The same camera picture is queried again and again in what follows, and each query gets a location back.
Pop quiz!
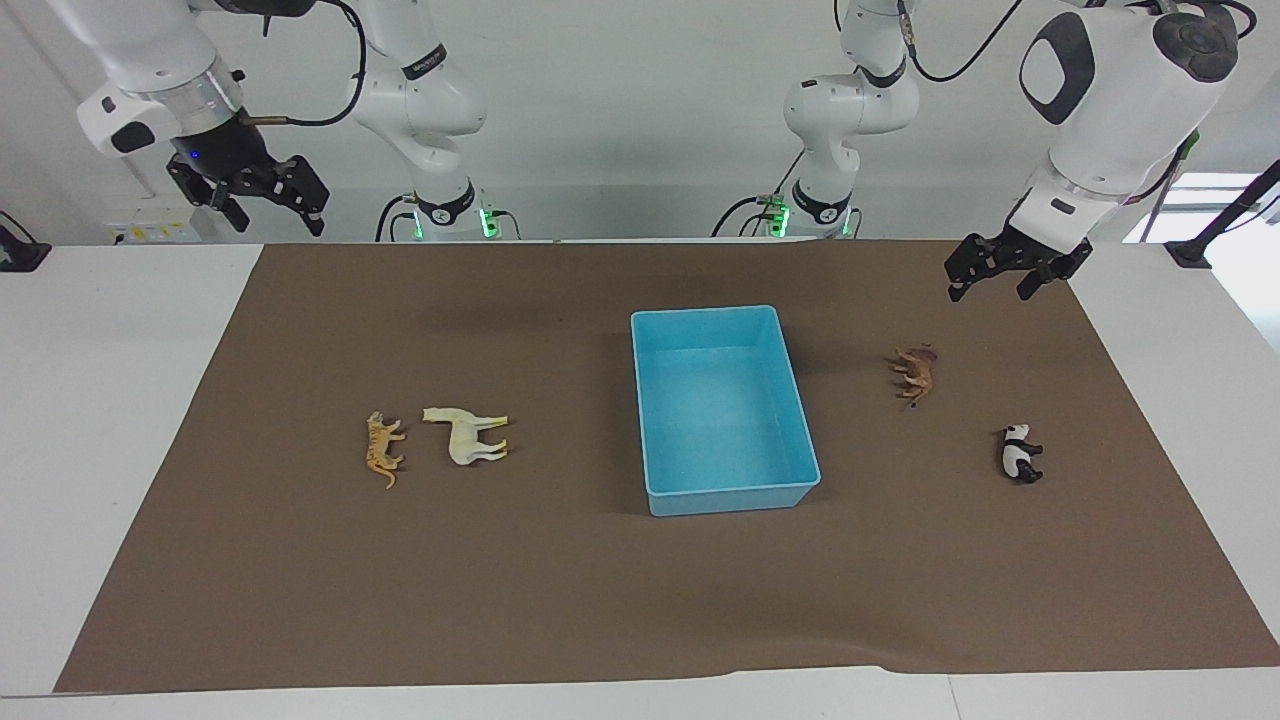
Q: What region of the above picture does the green handled tool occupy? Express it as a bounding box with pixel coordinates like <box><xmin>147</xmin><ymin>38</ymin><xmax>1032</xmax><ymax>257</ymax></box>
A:
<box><xmin>1145</xmin><ymin>130</ymin><xmax>1201</xmax><ymax>241</ymax></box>

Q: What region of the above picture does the black and white panda toy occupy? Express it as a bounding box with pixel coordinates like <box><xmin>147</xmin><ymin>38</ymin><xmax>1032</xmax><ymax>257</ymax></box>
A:
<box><xmin>997</xmin><ymin>423</ymin><xmax>1045</xmax><ymax>485</ymax></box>

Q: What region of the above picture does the black camera stand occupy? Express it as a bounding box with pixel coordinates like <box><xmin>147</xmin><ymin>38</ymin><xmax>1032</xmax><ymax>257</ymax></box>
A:
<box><xmin>1165</xmin><ymin>160</ymin><xmax>1280</xmax><ymax>269</ymax></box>

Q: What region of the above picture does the cream horse toy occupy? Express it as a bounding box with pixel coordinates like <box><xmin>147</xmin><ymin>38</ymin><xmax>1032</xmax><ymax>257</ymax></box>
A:
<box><xmin>421</xmin><ymin>405</ymin><xmax>511</xmax><ymax>467</ymax></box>

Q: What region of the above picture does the black clamp mount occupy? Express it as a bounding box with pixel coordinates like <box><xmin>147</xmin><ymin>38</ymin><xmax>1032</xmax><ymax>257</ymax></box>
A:
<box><xmin>0</xmin><ymin>210</ymin><xmax>53</xmax><ymax>273</ymax></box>

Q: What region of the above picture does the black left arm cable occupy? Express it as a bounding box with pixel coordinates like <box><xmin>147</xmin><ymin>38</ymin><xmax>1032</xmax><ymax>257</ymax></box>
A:
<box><xmin>898</xmin><ymin>0</ymin><xmax>1023</xmax><ymax>84</ymax></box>

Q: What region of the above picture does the brown lion toy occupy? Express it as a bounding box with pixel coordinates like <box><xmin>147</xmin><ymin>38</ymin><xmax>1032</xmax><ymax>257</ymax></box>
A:
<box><xmin>891</xmin><ymin>345</ymin><xmax>940</xmax><ymax>411</ymax></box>

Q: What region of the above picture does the brown table mat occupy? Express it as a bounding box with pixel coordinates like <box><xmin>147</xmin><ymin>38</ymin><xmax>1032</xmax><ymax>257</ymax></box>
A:
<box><xmin>52</xmin><ymin>238</ymin><xmax>1280</xmax><ymax>694</ymax></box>

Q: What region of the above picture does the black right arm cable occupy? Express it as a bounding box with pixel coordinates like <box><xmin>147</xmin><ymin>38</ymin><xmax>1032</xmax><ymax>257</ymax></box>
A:
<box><xmin>240</xmin><ymin>0</ymin><xmax>367</xmax><ymax>129</ymax></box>

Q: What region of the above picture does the light blue storage box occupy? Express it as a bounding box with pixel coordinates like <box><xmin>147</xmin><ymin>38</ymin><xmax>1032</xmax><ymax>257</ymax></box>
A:
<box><xmin>630</xmin><ymin>305</ymin><xmax>822</xmax><ymax>518</ymax></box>

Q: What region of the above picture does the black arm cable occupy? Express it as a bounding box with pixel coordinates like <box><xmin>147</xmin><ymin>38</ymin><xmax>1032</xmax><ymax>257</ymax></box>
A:
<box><xmin>898</xmin><ymin>0</ymin><xmax>1023</xmax><ymax>84</ymax></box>
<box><xmin>240</xmin><ymin>0</ymin><xmax>367</xmax><ymax>129</ymax></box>

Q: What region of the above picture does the white wall socket box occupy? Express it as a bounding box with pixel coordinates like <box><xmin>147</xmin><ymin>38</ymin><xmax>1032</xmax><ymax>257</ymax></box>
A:
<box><xmin>105</xmin><ymin>218</ymin><xmax>201</xmax><ymax>247</ymax></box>

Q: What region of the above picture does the orange tiger toy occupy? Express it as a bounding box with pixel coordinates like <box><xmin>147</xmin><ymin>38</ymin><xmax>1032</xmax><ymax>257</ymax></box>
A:
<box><xmin>364</xmin><ymin>411</ymin><xmax>408</xmax><ymax>490</ymax></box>

